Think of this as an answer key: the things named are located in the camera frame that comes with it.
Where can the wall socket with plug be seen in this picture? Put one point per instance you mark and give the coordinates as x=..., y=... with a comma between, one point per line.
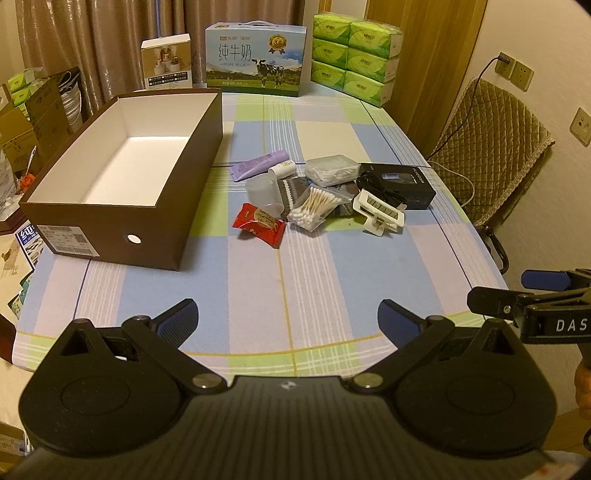
x=505, y=67

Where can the chair with quilted cover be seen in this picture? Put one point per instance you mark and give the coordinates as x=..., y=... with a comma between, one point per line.
x=494, y=138

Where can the green sachet packets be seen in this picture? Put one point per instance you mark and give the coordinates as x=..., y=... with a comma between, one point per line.
x=21, y=295

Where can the clear plastic case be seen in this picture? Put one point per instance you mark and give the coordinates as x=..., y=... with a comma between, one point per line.
x=330, y=168

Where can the plain cardboard box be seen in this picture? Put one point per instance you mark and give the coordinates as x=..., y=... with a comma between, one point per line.
x=46, y=115

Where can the wooden door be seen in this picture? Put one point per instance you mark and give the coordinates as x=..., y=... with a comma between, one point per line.
x=429, y=55

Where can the purple cream tube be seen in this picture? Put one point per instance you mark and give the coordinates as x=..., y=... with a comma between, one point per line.
x=254, y=165

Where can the person's right hand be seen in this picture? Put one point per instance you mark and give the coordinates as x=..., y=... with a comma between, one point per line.
x=584, y=387

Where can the single wall socket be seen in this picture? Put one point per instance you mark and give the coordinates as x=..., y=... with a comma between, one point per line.
x=582, y=127

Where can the clear plastic cup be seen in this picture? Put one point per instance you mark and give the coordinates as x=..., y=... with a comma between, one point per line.
x=263, y=191

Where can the brown patterned knitted pouch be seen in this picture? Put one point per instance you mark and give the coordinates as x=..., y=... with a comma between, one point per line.
x=287, y=196

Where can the white hair clip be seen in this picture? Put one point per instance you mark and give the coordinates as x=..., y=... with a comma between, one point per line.
x=378, y=212

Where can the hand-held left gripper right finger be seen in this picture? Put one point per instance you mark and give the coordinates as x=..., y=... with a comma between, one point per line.
x=397, y=319

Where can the beige curtain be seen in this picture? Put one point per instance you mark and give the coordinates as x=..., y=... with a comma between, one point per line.
x=92, y=37

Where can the brown cardboard box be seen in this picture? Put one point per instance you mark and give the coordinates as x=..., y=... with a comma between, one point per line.
x=184, y=207

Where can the blue milk gift carton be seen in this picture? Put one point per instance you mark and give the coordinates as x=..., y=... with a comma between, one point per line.
x=254, y=60

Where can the double wall socket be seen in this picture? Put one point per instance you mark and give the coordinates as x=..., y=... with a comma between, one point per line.
x=521, y=76

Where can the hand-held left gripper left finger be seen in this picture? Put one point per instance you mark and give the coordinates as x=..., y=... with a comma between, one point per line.
x=178, y=319

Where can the red snack packet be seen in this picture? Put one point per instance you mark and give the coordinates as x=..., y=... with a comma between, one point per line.
x=256, y=224

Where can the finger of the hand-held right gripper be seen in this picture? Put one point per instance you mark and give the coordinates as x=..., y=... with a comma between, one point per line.
x=547, y=278
x=491, y=302

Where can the loose green tissue pack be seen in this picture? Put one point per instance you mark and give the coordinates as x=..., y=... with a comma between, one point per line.
x=23, y=82

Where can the blue milk flyer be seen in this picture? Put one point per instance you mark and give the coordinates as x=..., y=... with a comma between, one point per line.
x=27, y=244

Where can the stack of green tissue packs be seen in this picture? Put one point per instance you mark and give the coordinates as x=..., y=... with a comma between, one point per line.
x=351, y=60

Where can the bag of cotton swabs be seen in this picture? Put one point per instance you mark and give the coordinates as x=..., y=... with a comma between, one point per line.
x=314, y=205

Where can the small white bottle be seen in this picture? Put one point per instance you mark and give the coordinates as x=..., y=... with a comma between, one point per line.
x=282, y=169

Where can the clear plastic bag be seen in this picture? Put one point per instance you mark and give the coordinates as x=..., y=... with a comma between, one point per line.
x=8, y=180

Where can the stack of bowls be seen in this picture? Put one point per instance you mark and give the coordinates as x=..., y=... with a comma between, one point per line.
x=71, y=106

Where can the white product box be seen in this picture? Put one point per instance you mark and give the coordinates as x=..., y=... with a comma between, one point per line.
x=166, y=60

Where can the black product box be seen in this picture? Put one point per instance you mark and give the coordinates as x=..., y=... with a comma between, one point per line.
x=411, y=184

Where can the checkered tablecloth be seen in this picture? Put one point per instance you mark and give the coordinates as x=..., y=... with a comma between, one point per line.
x=323, y=286

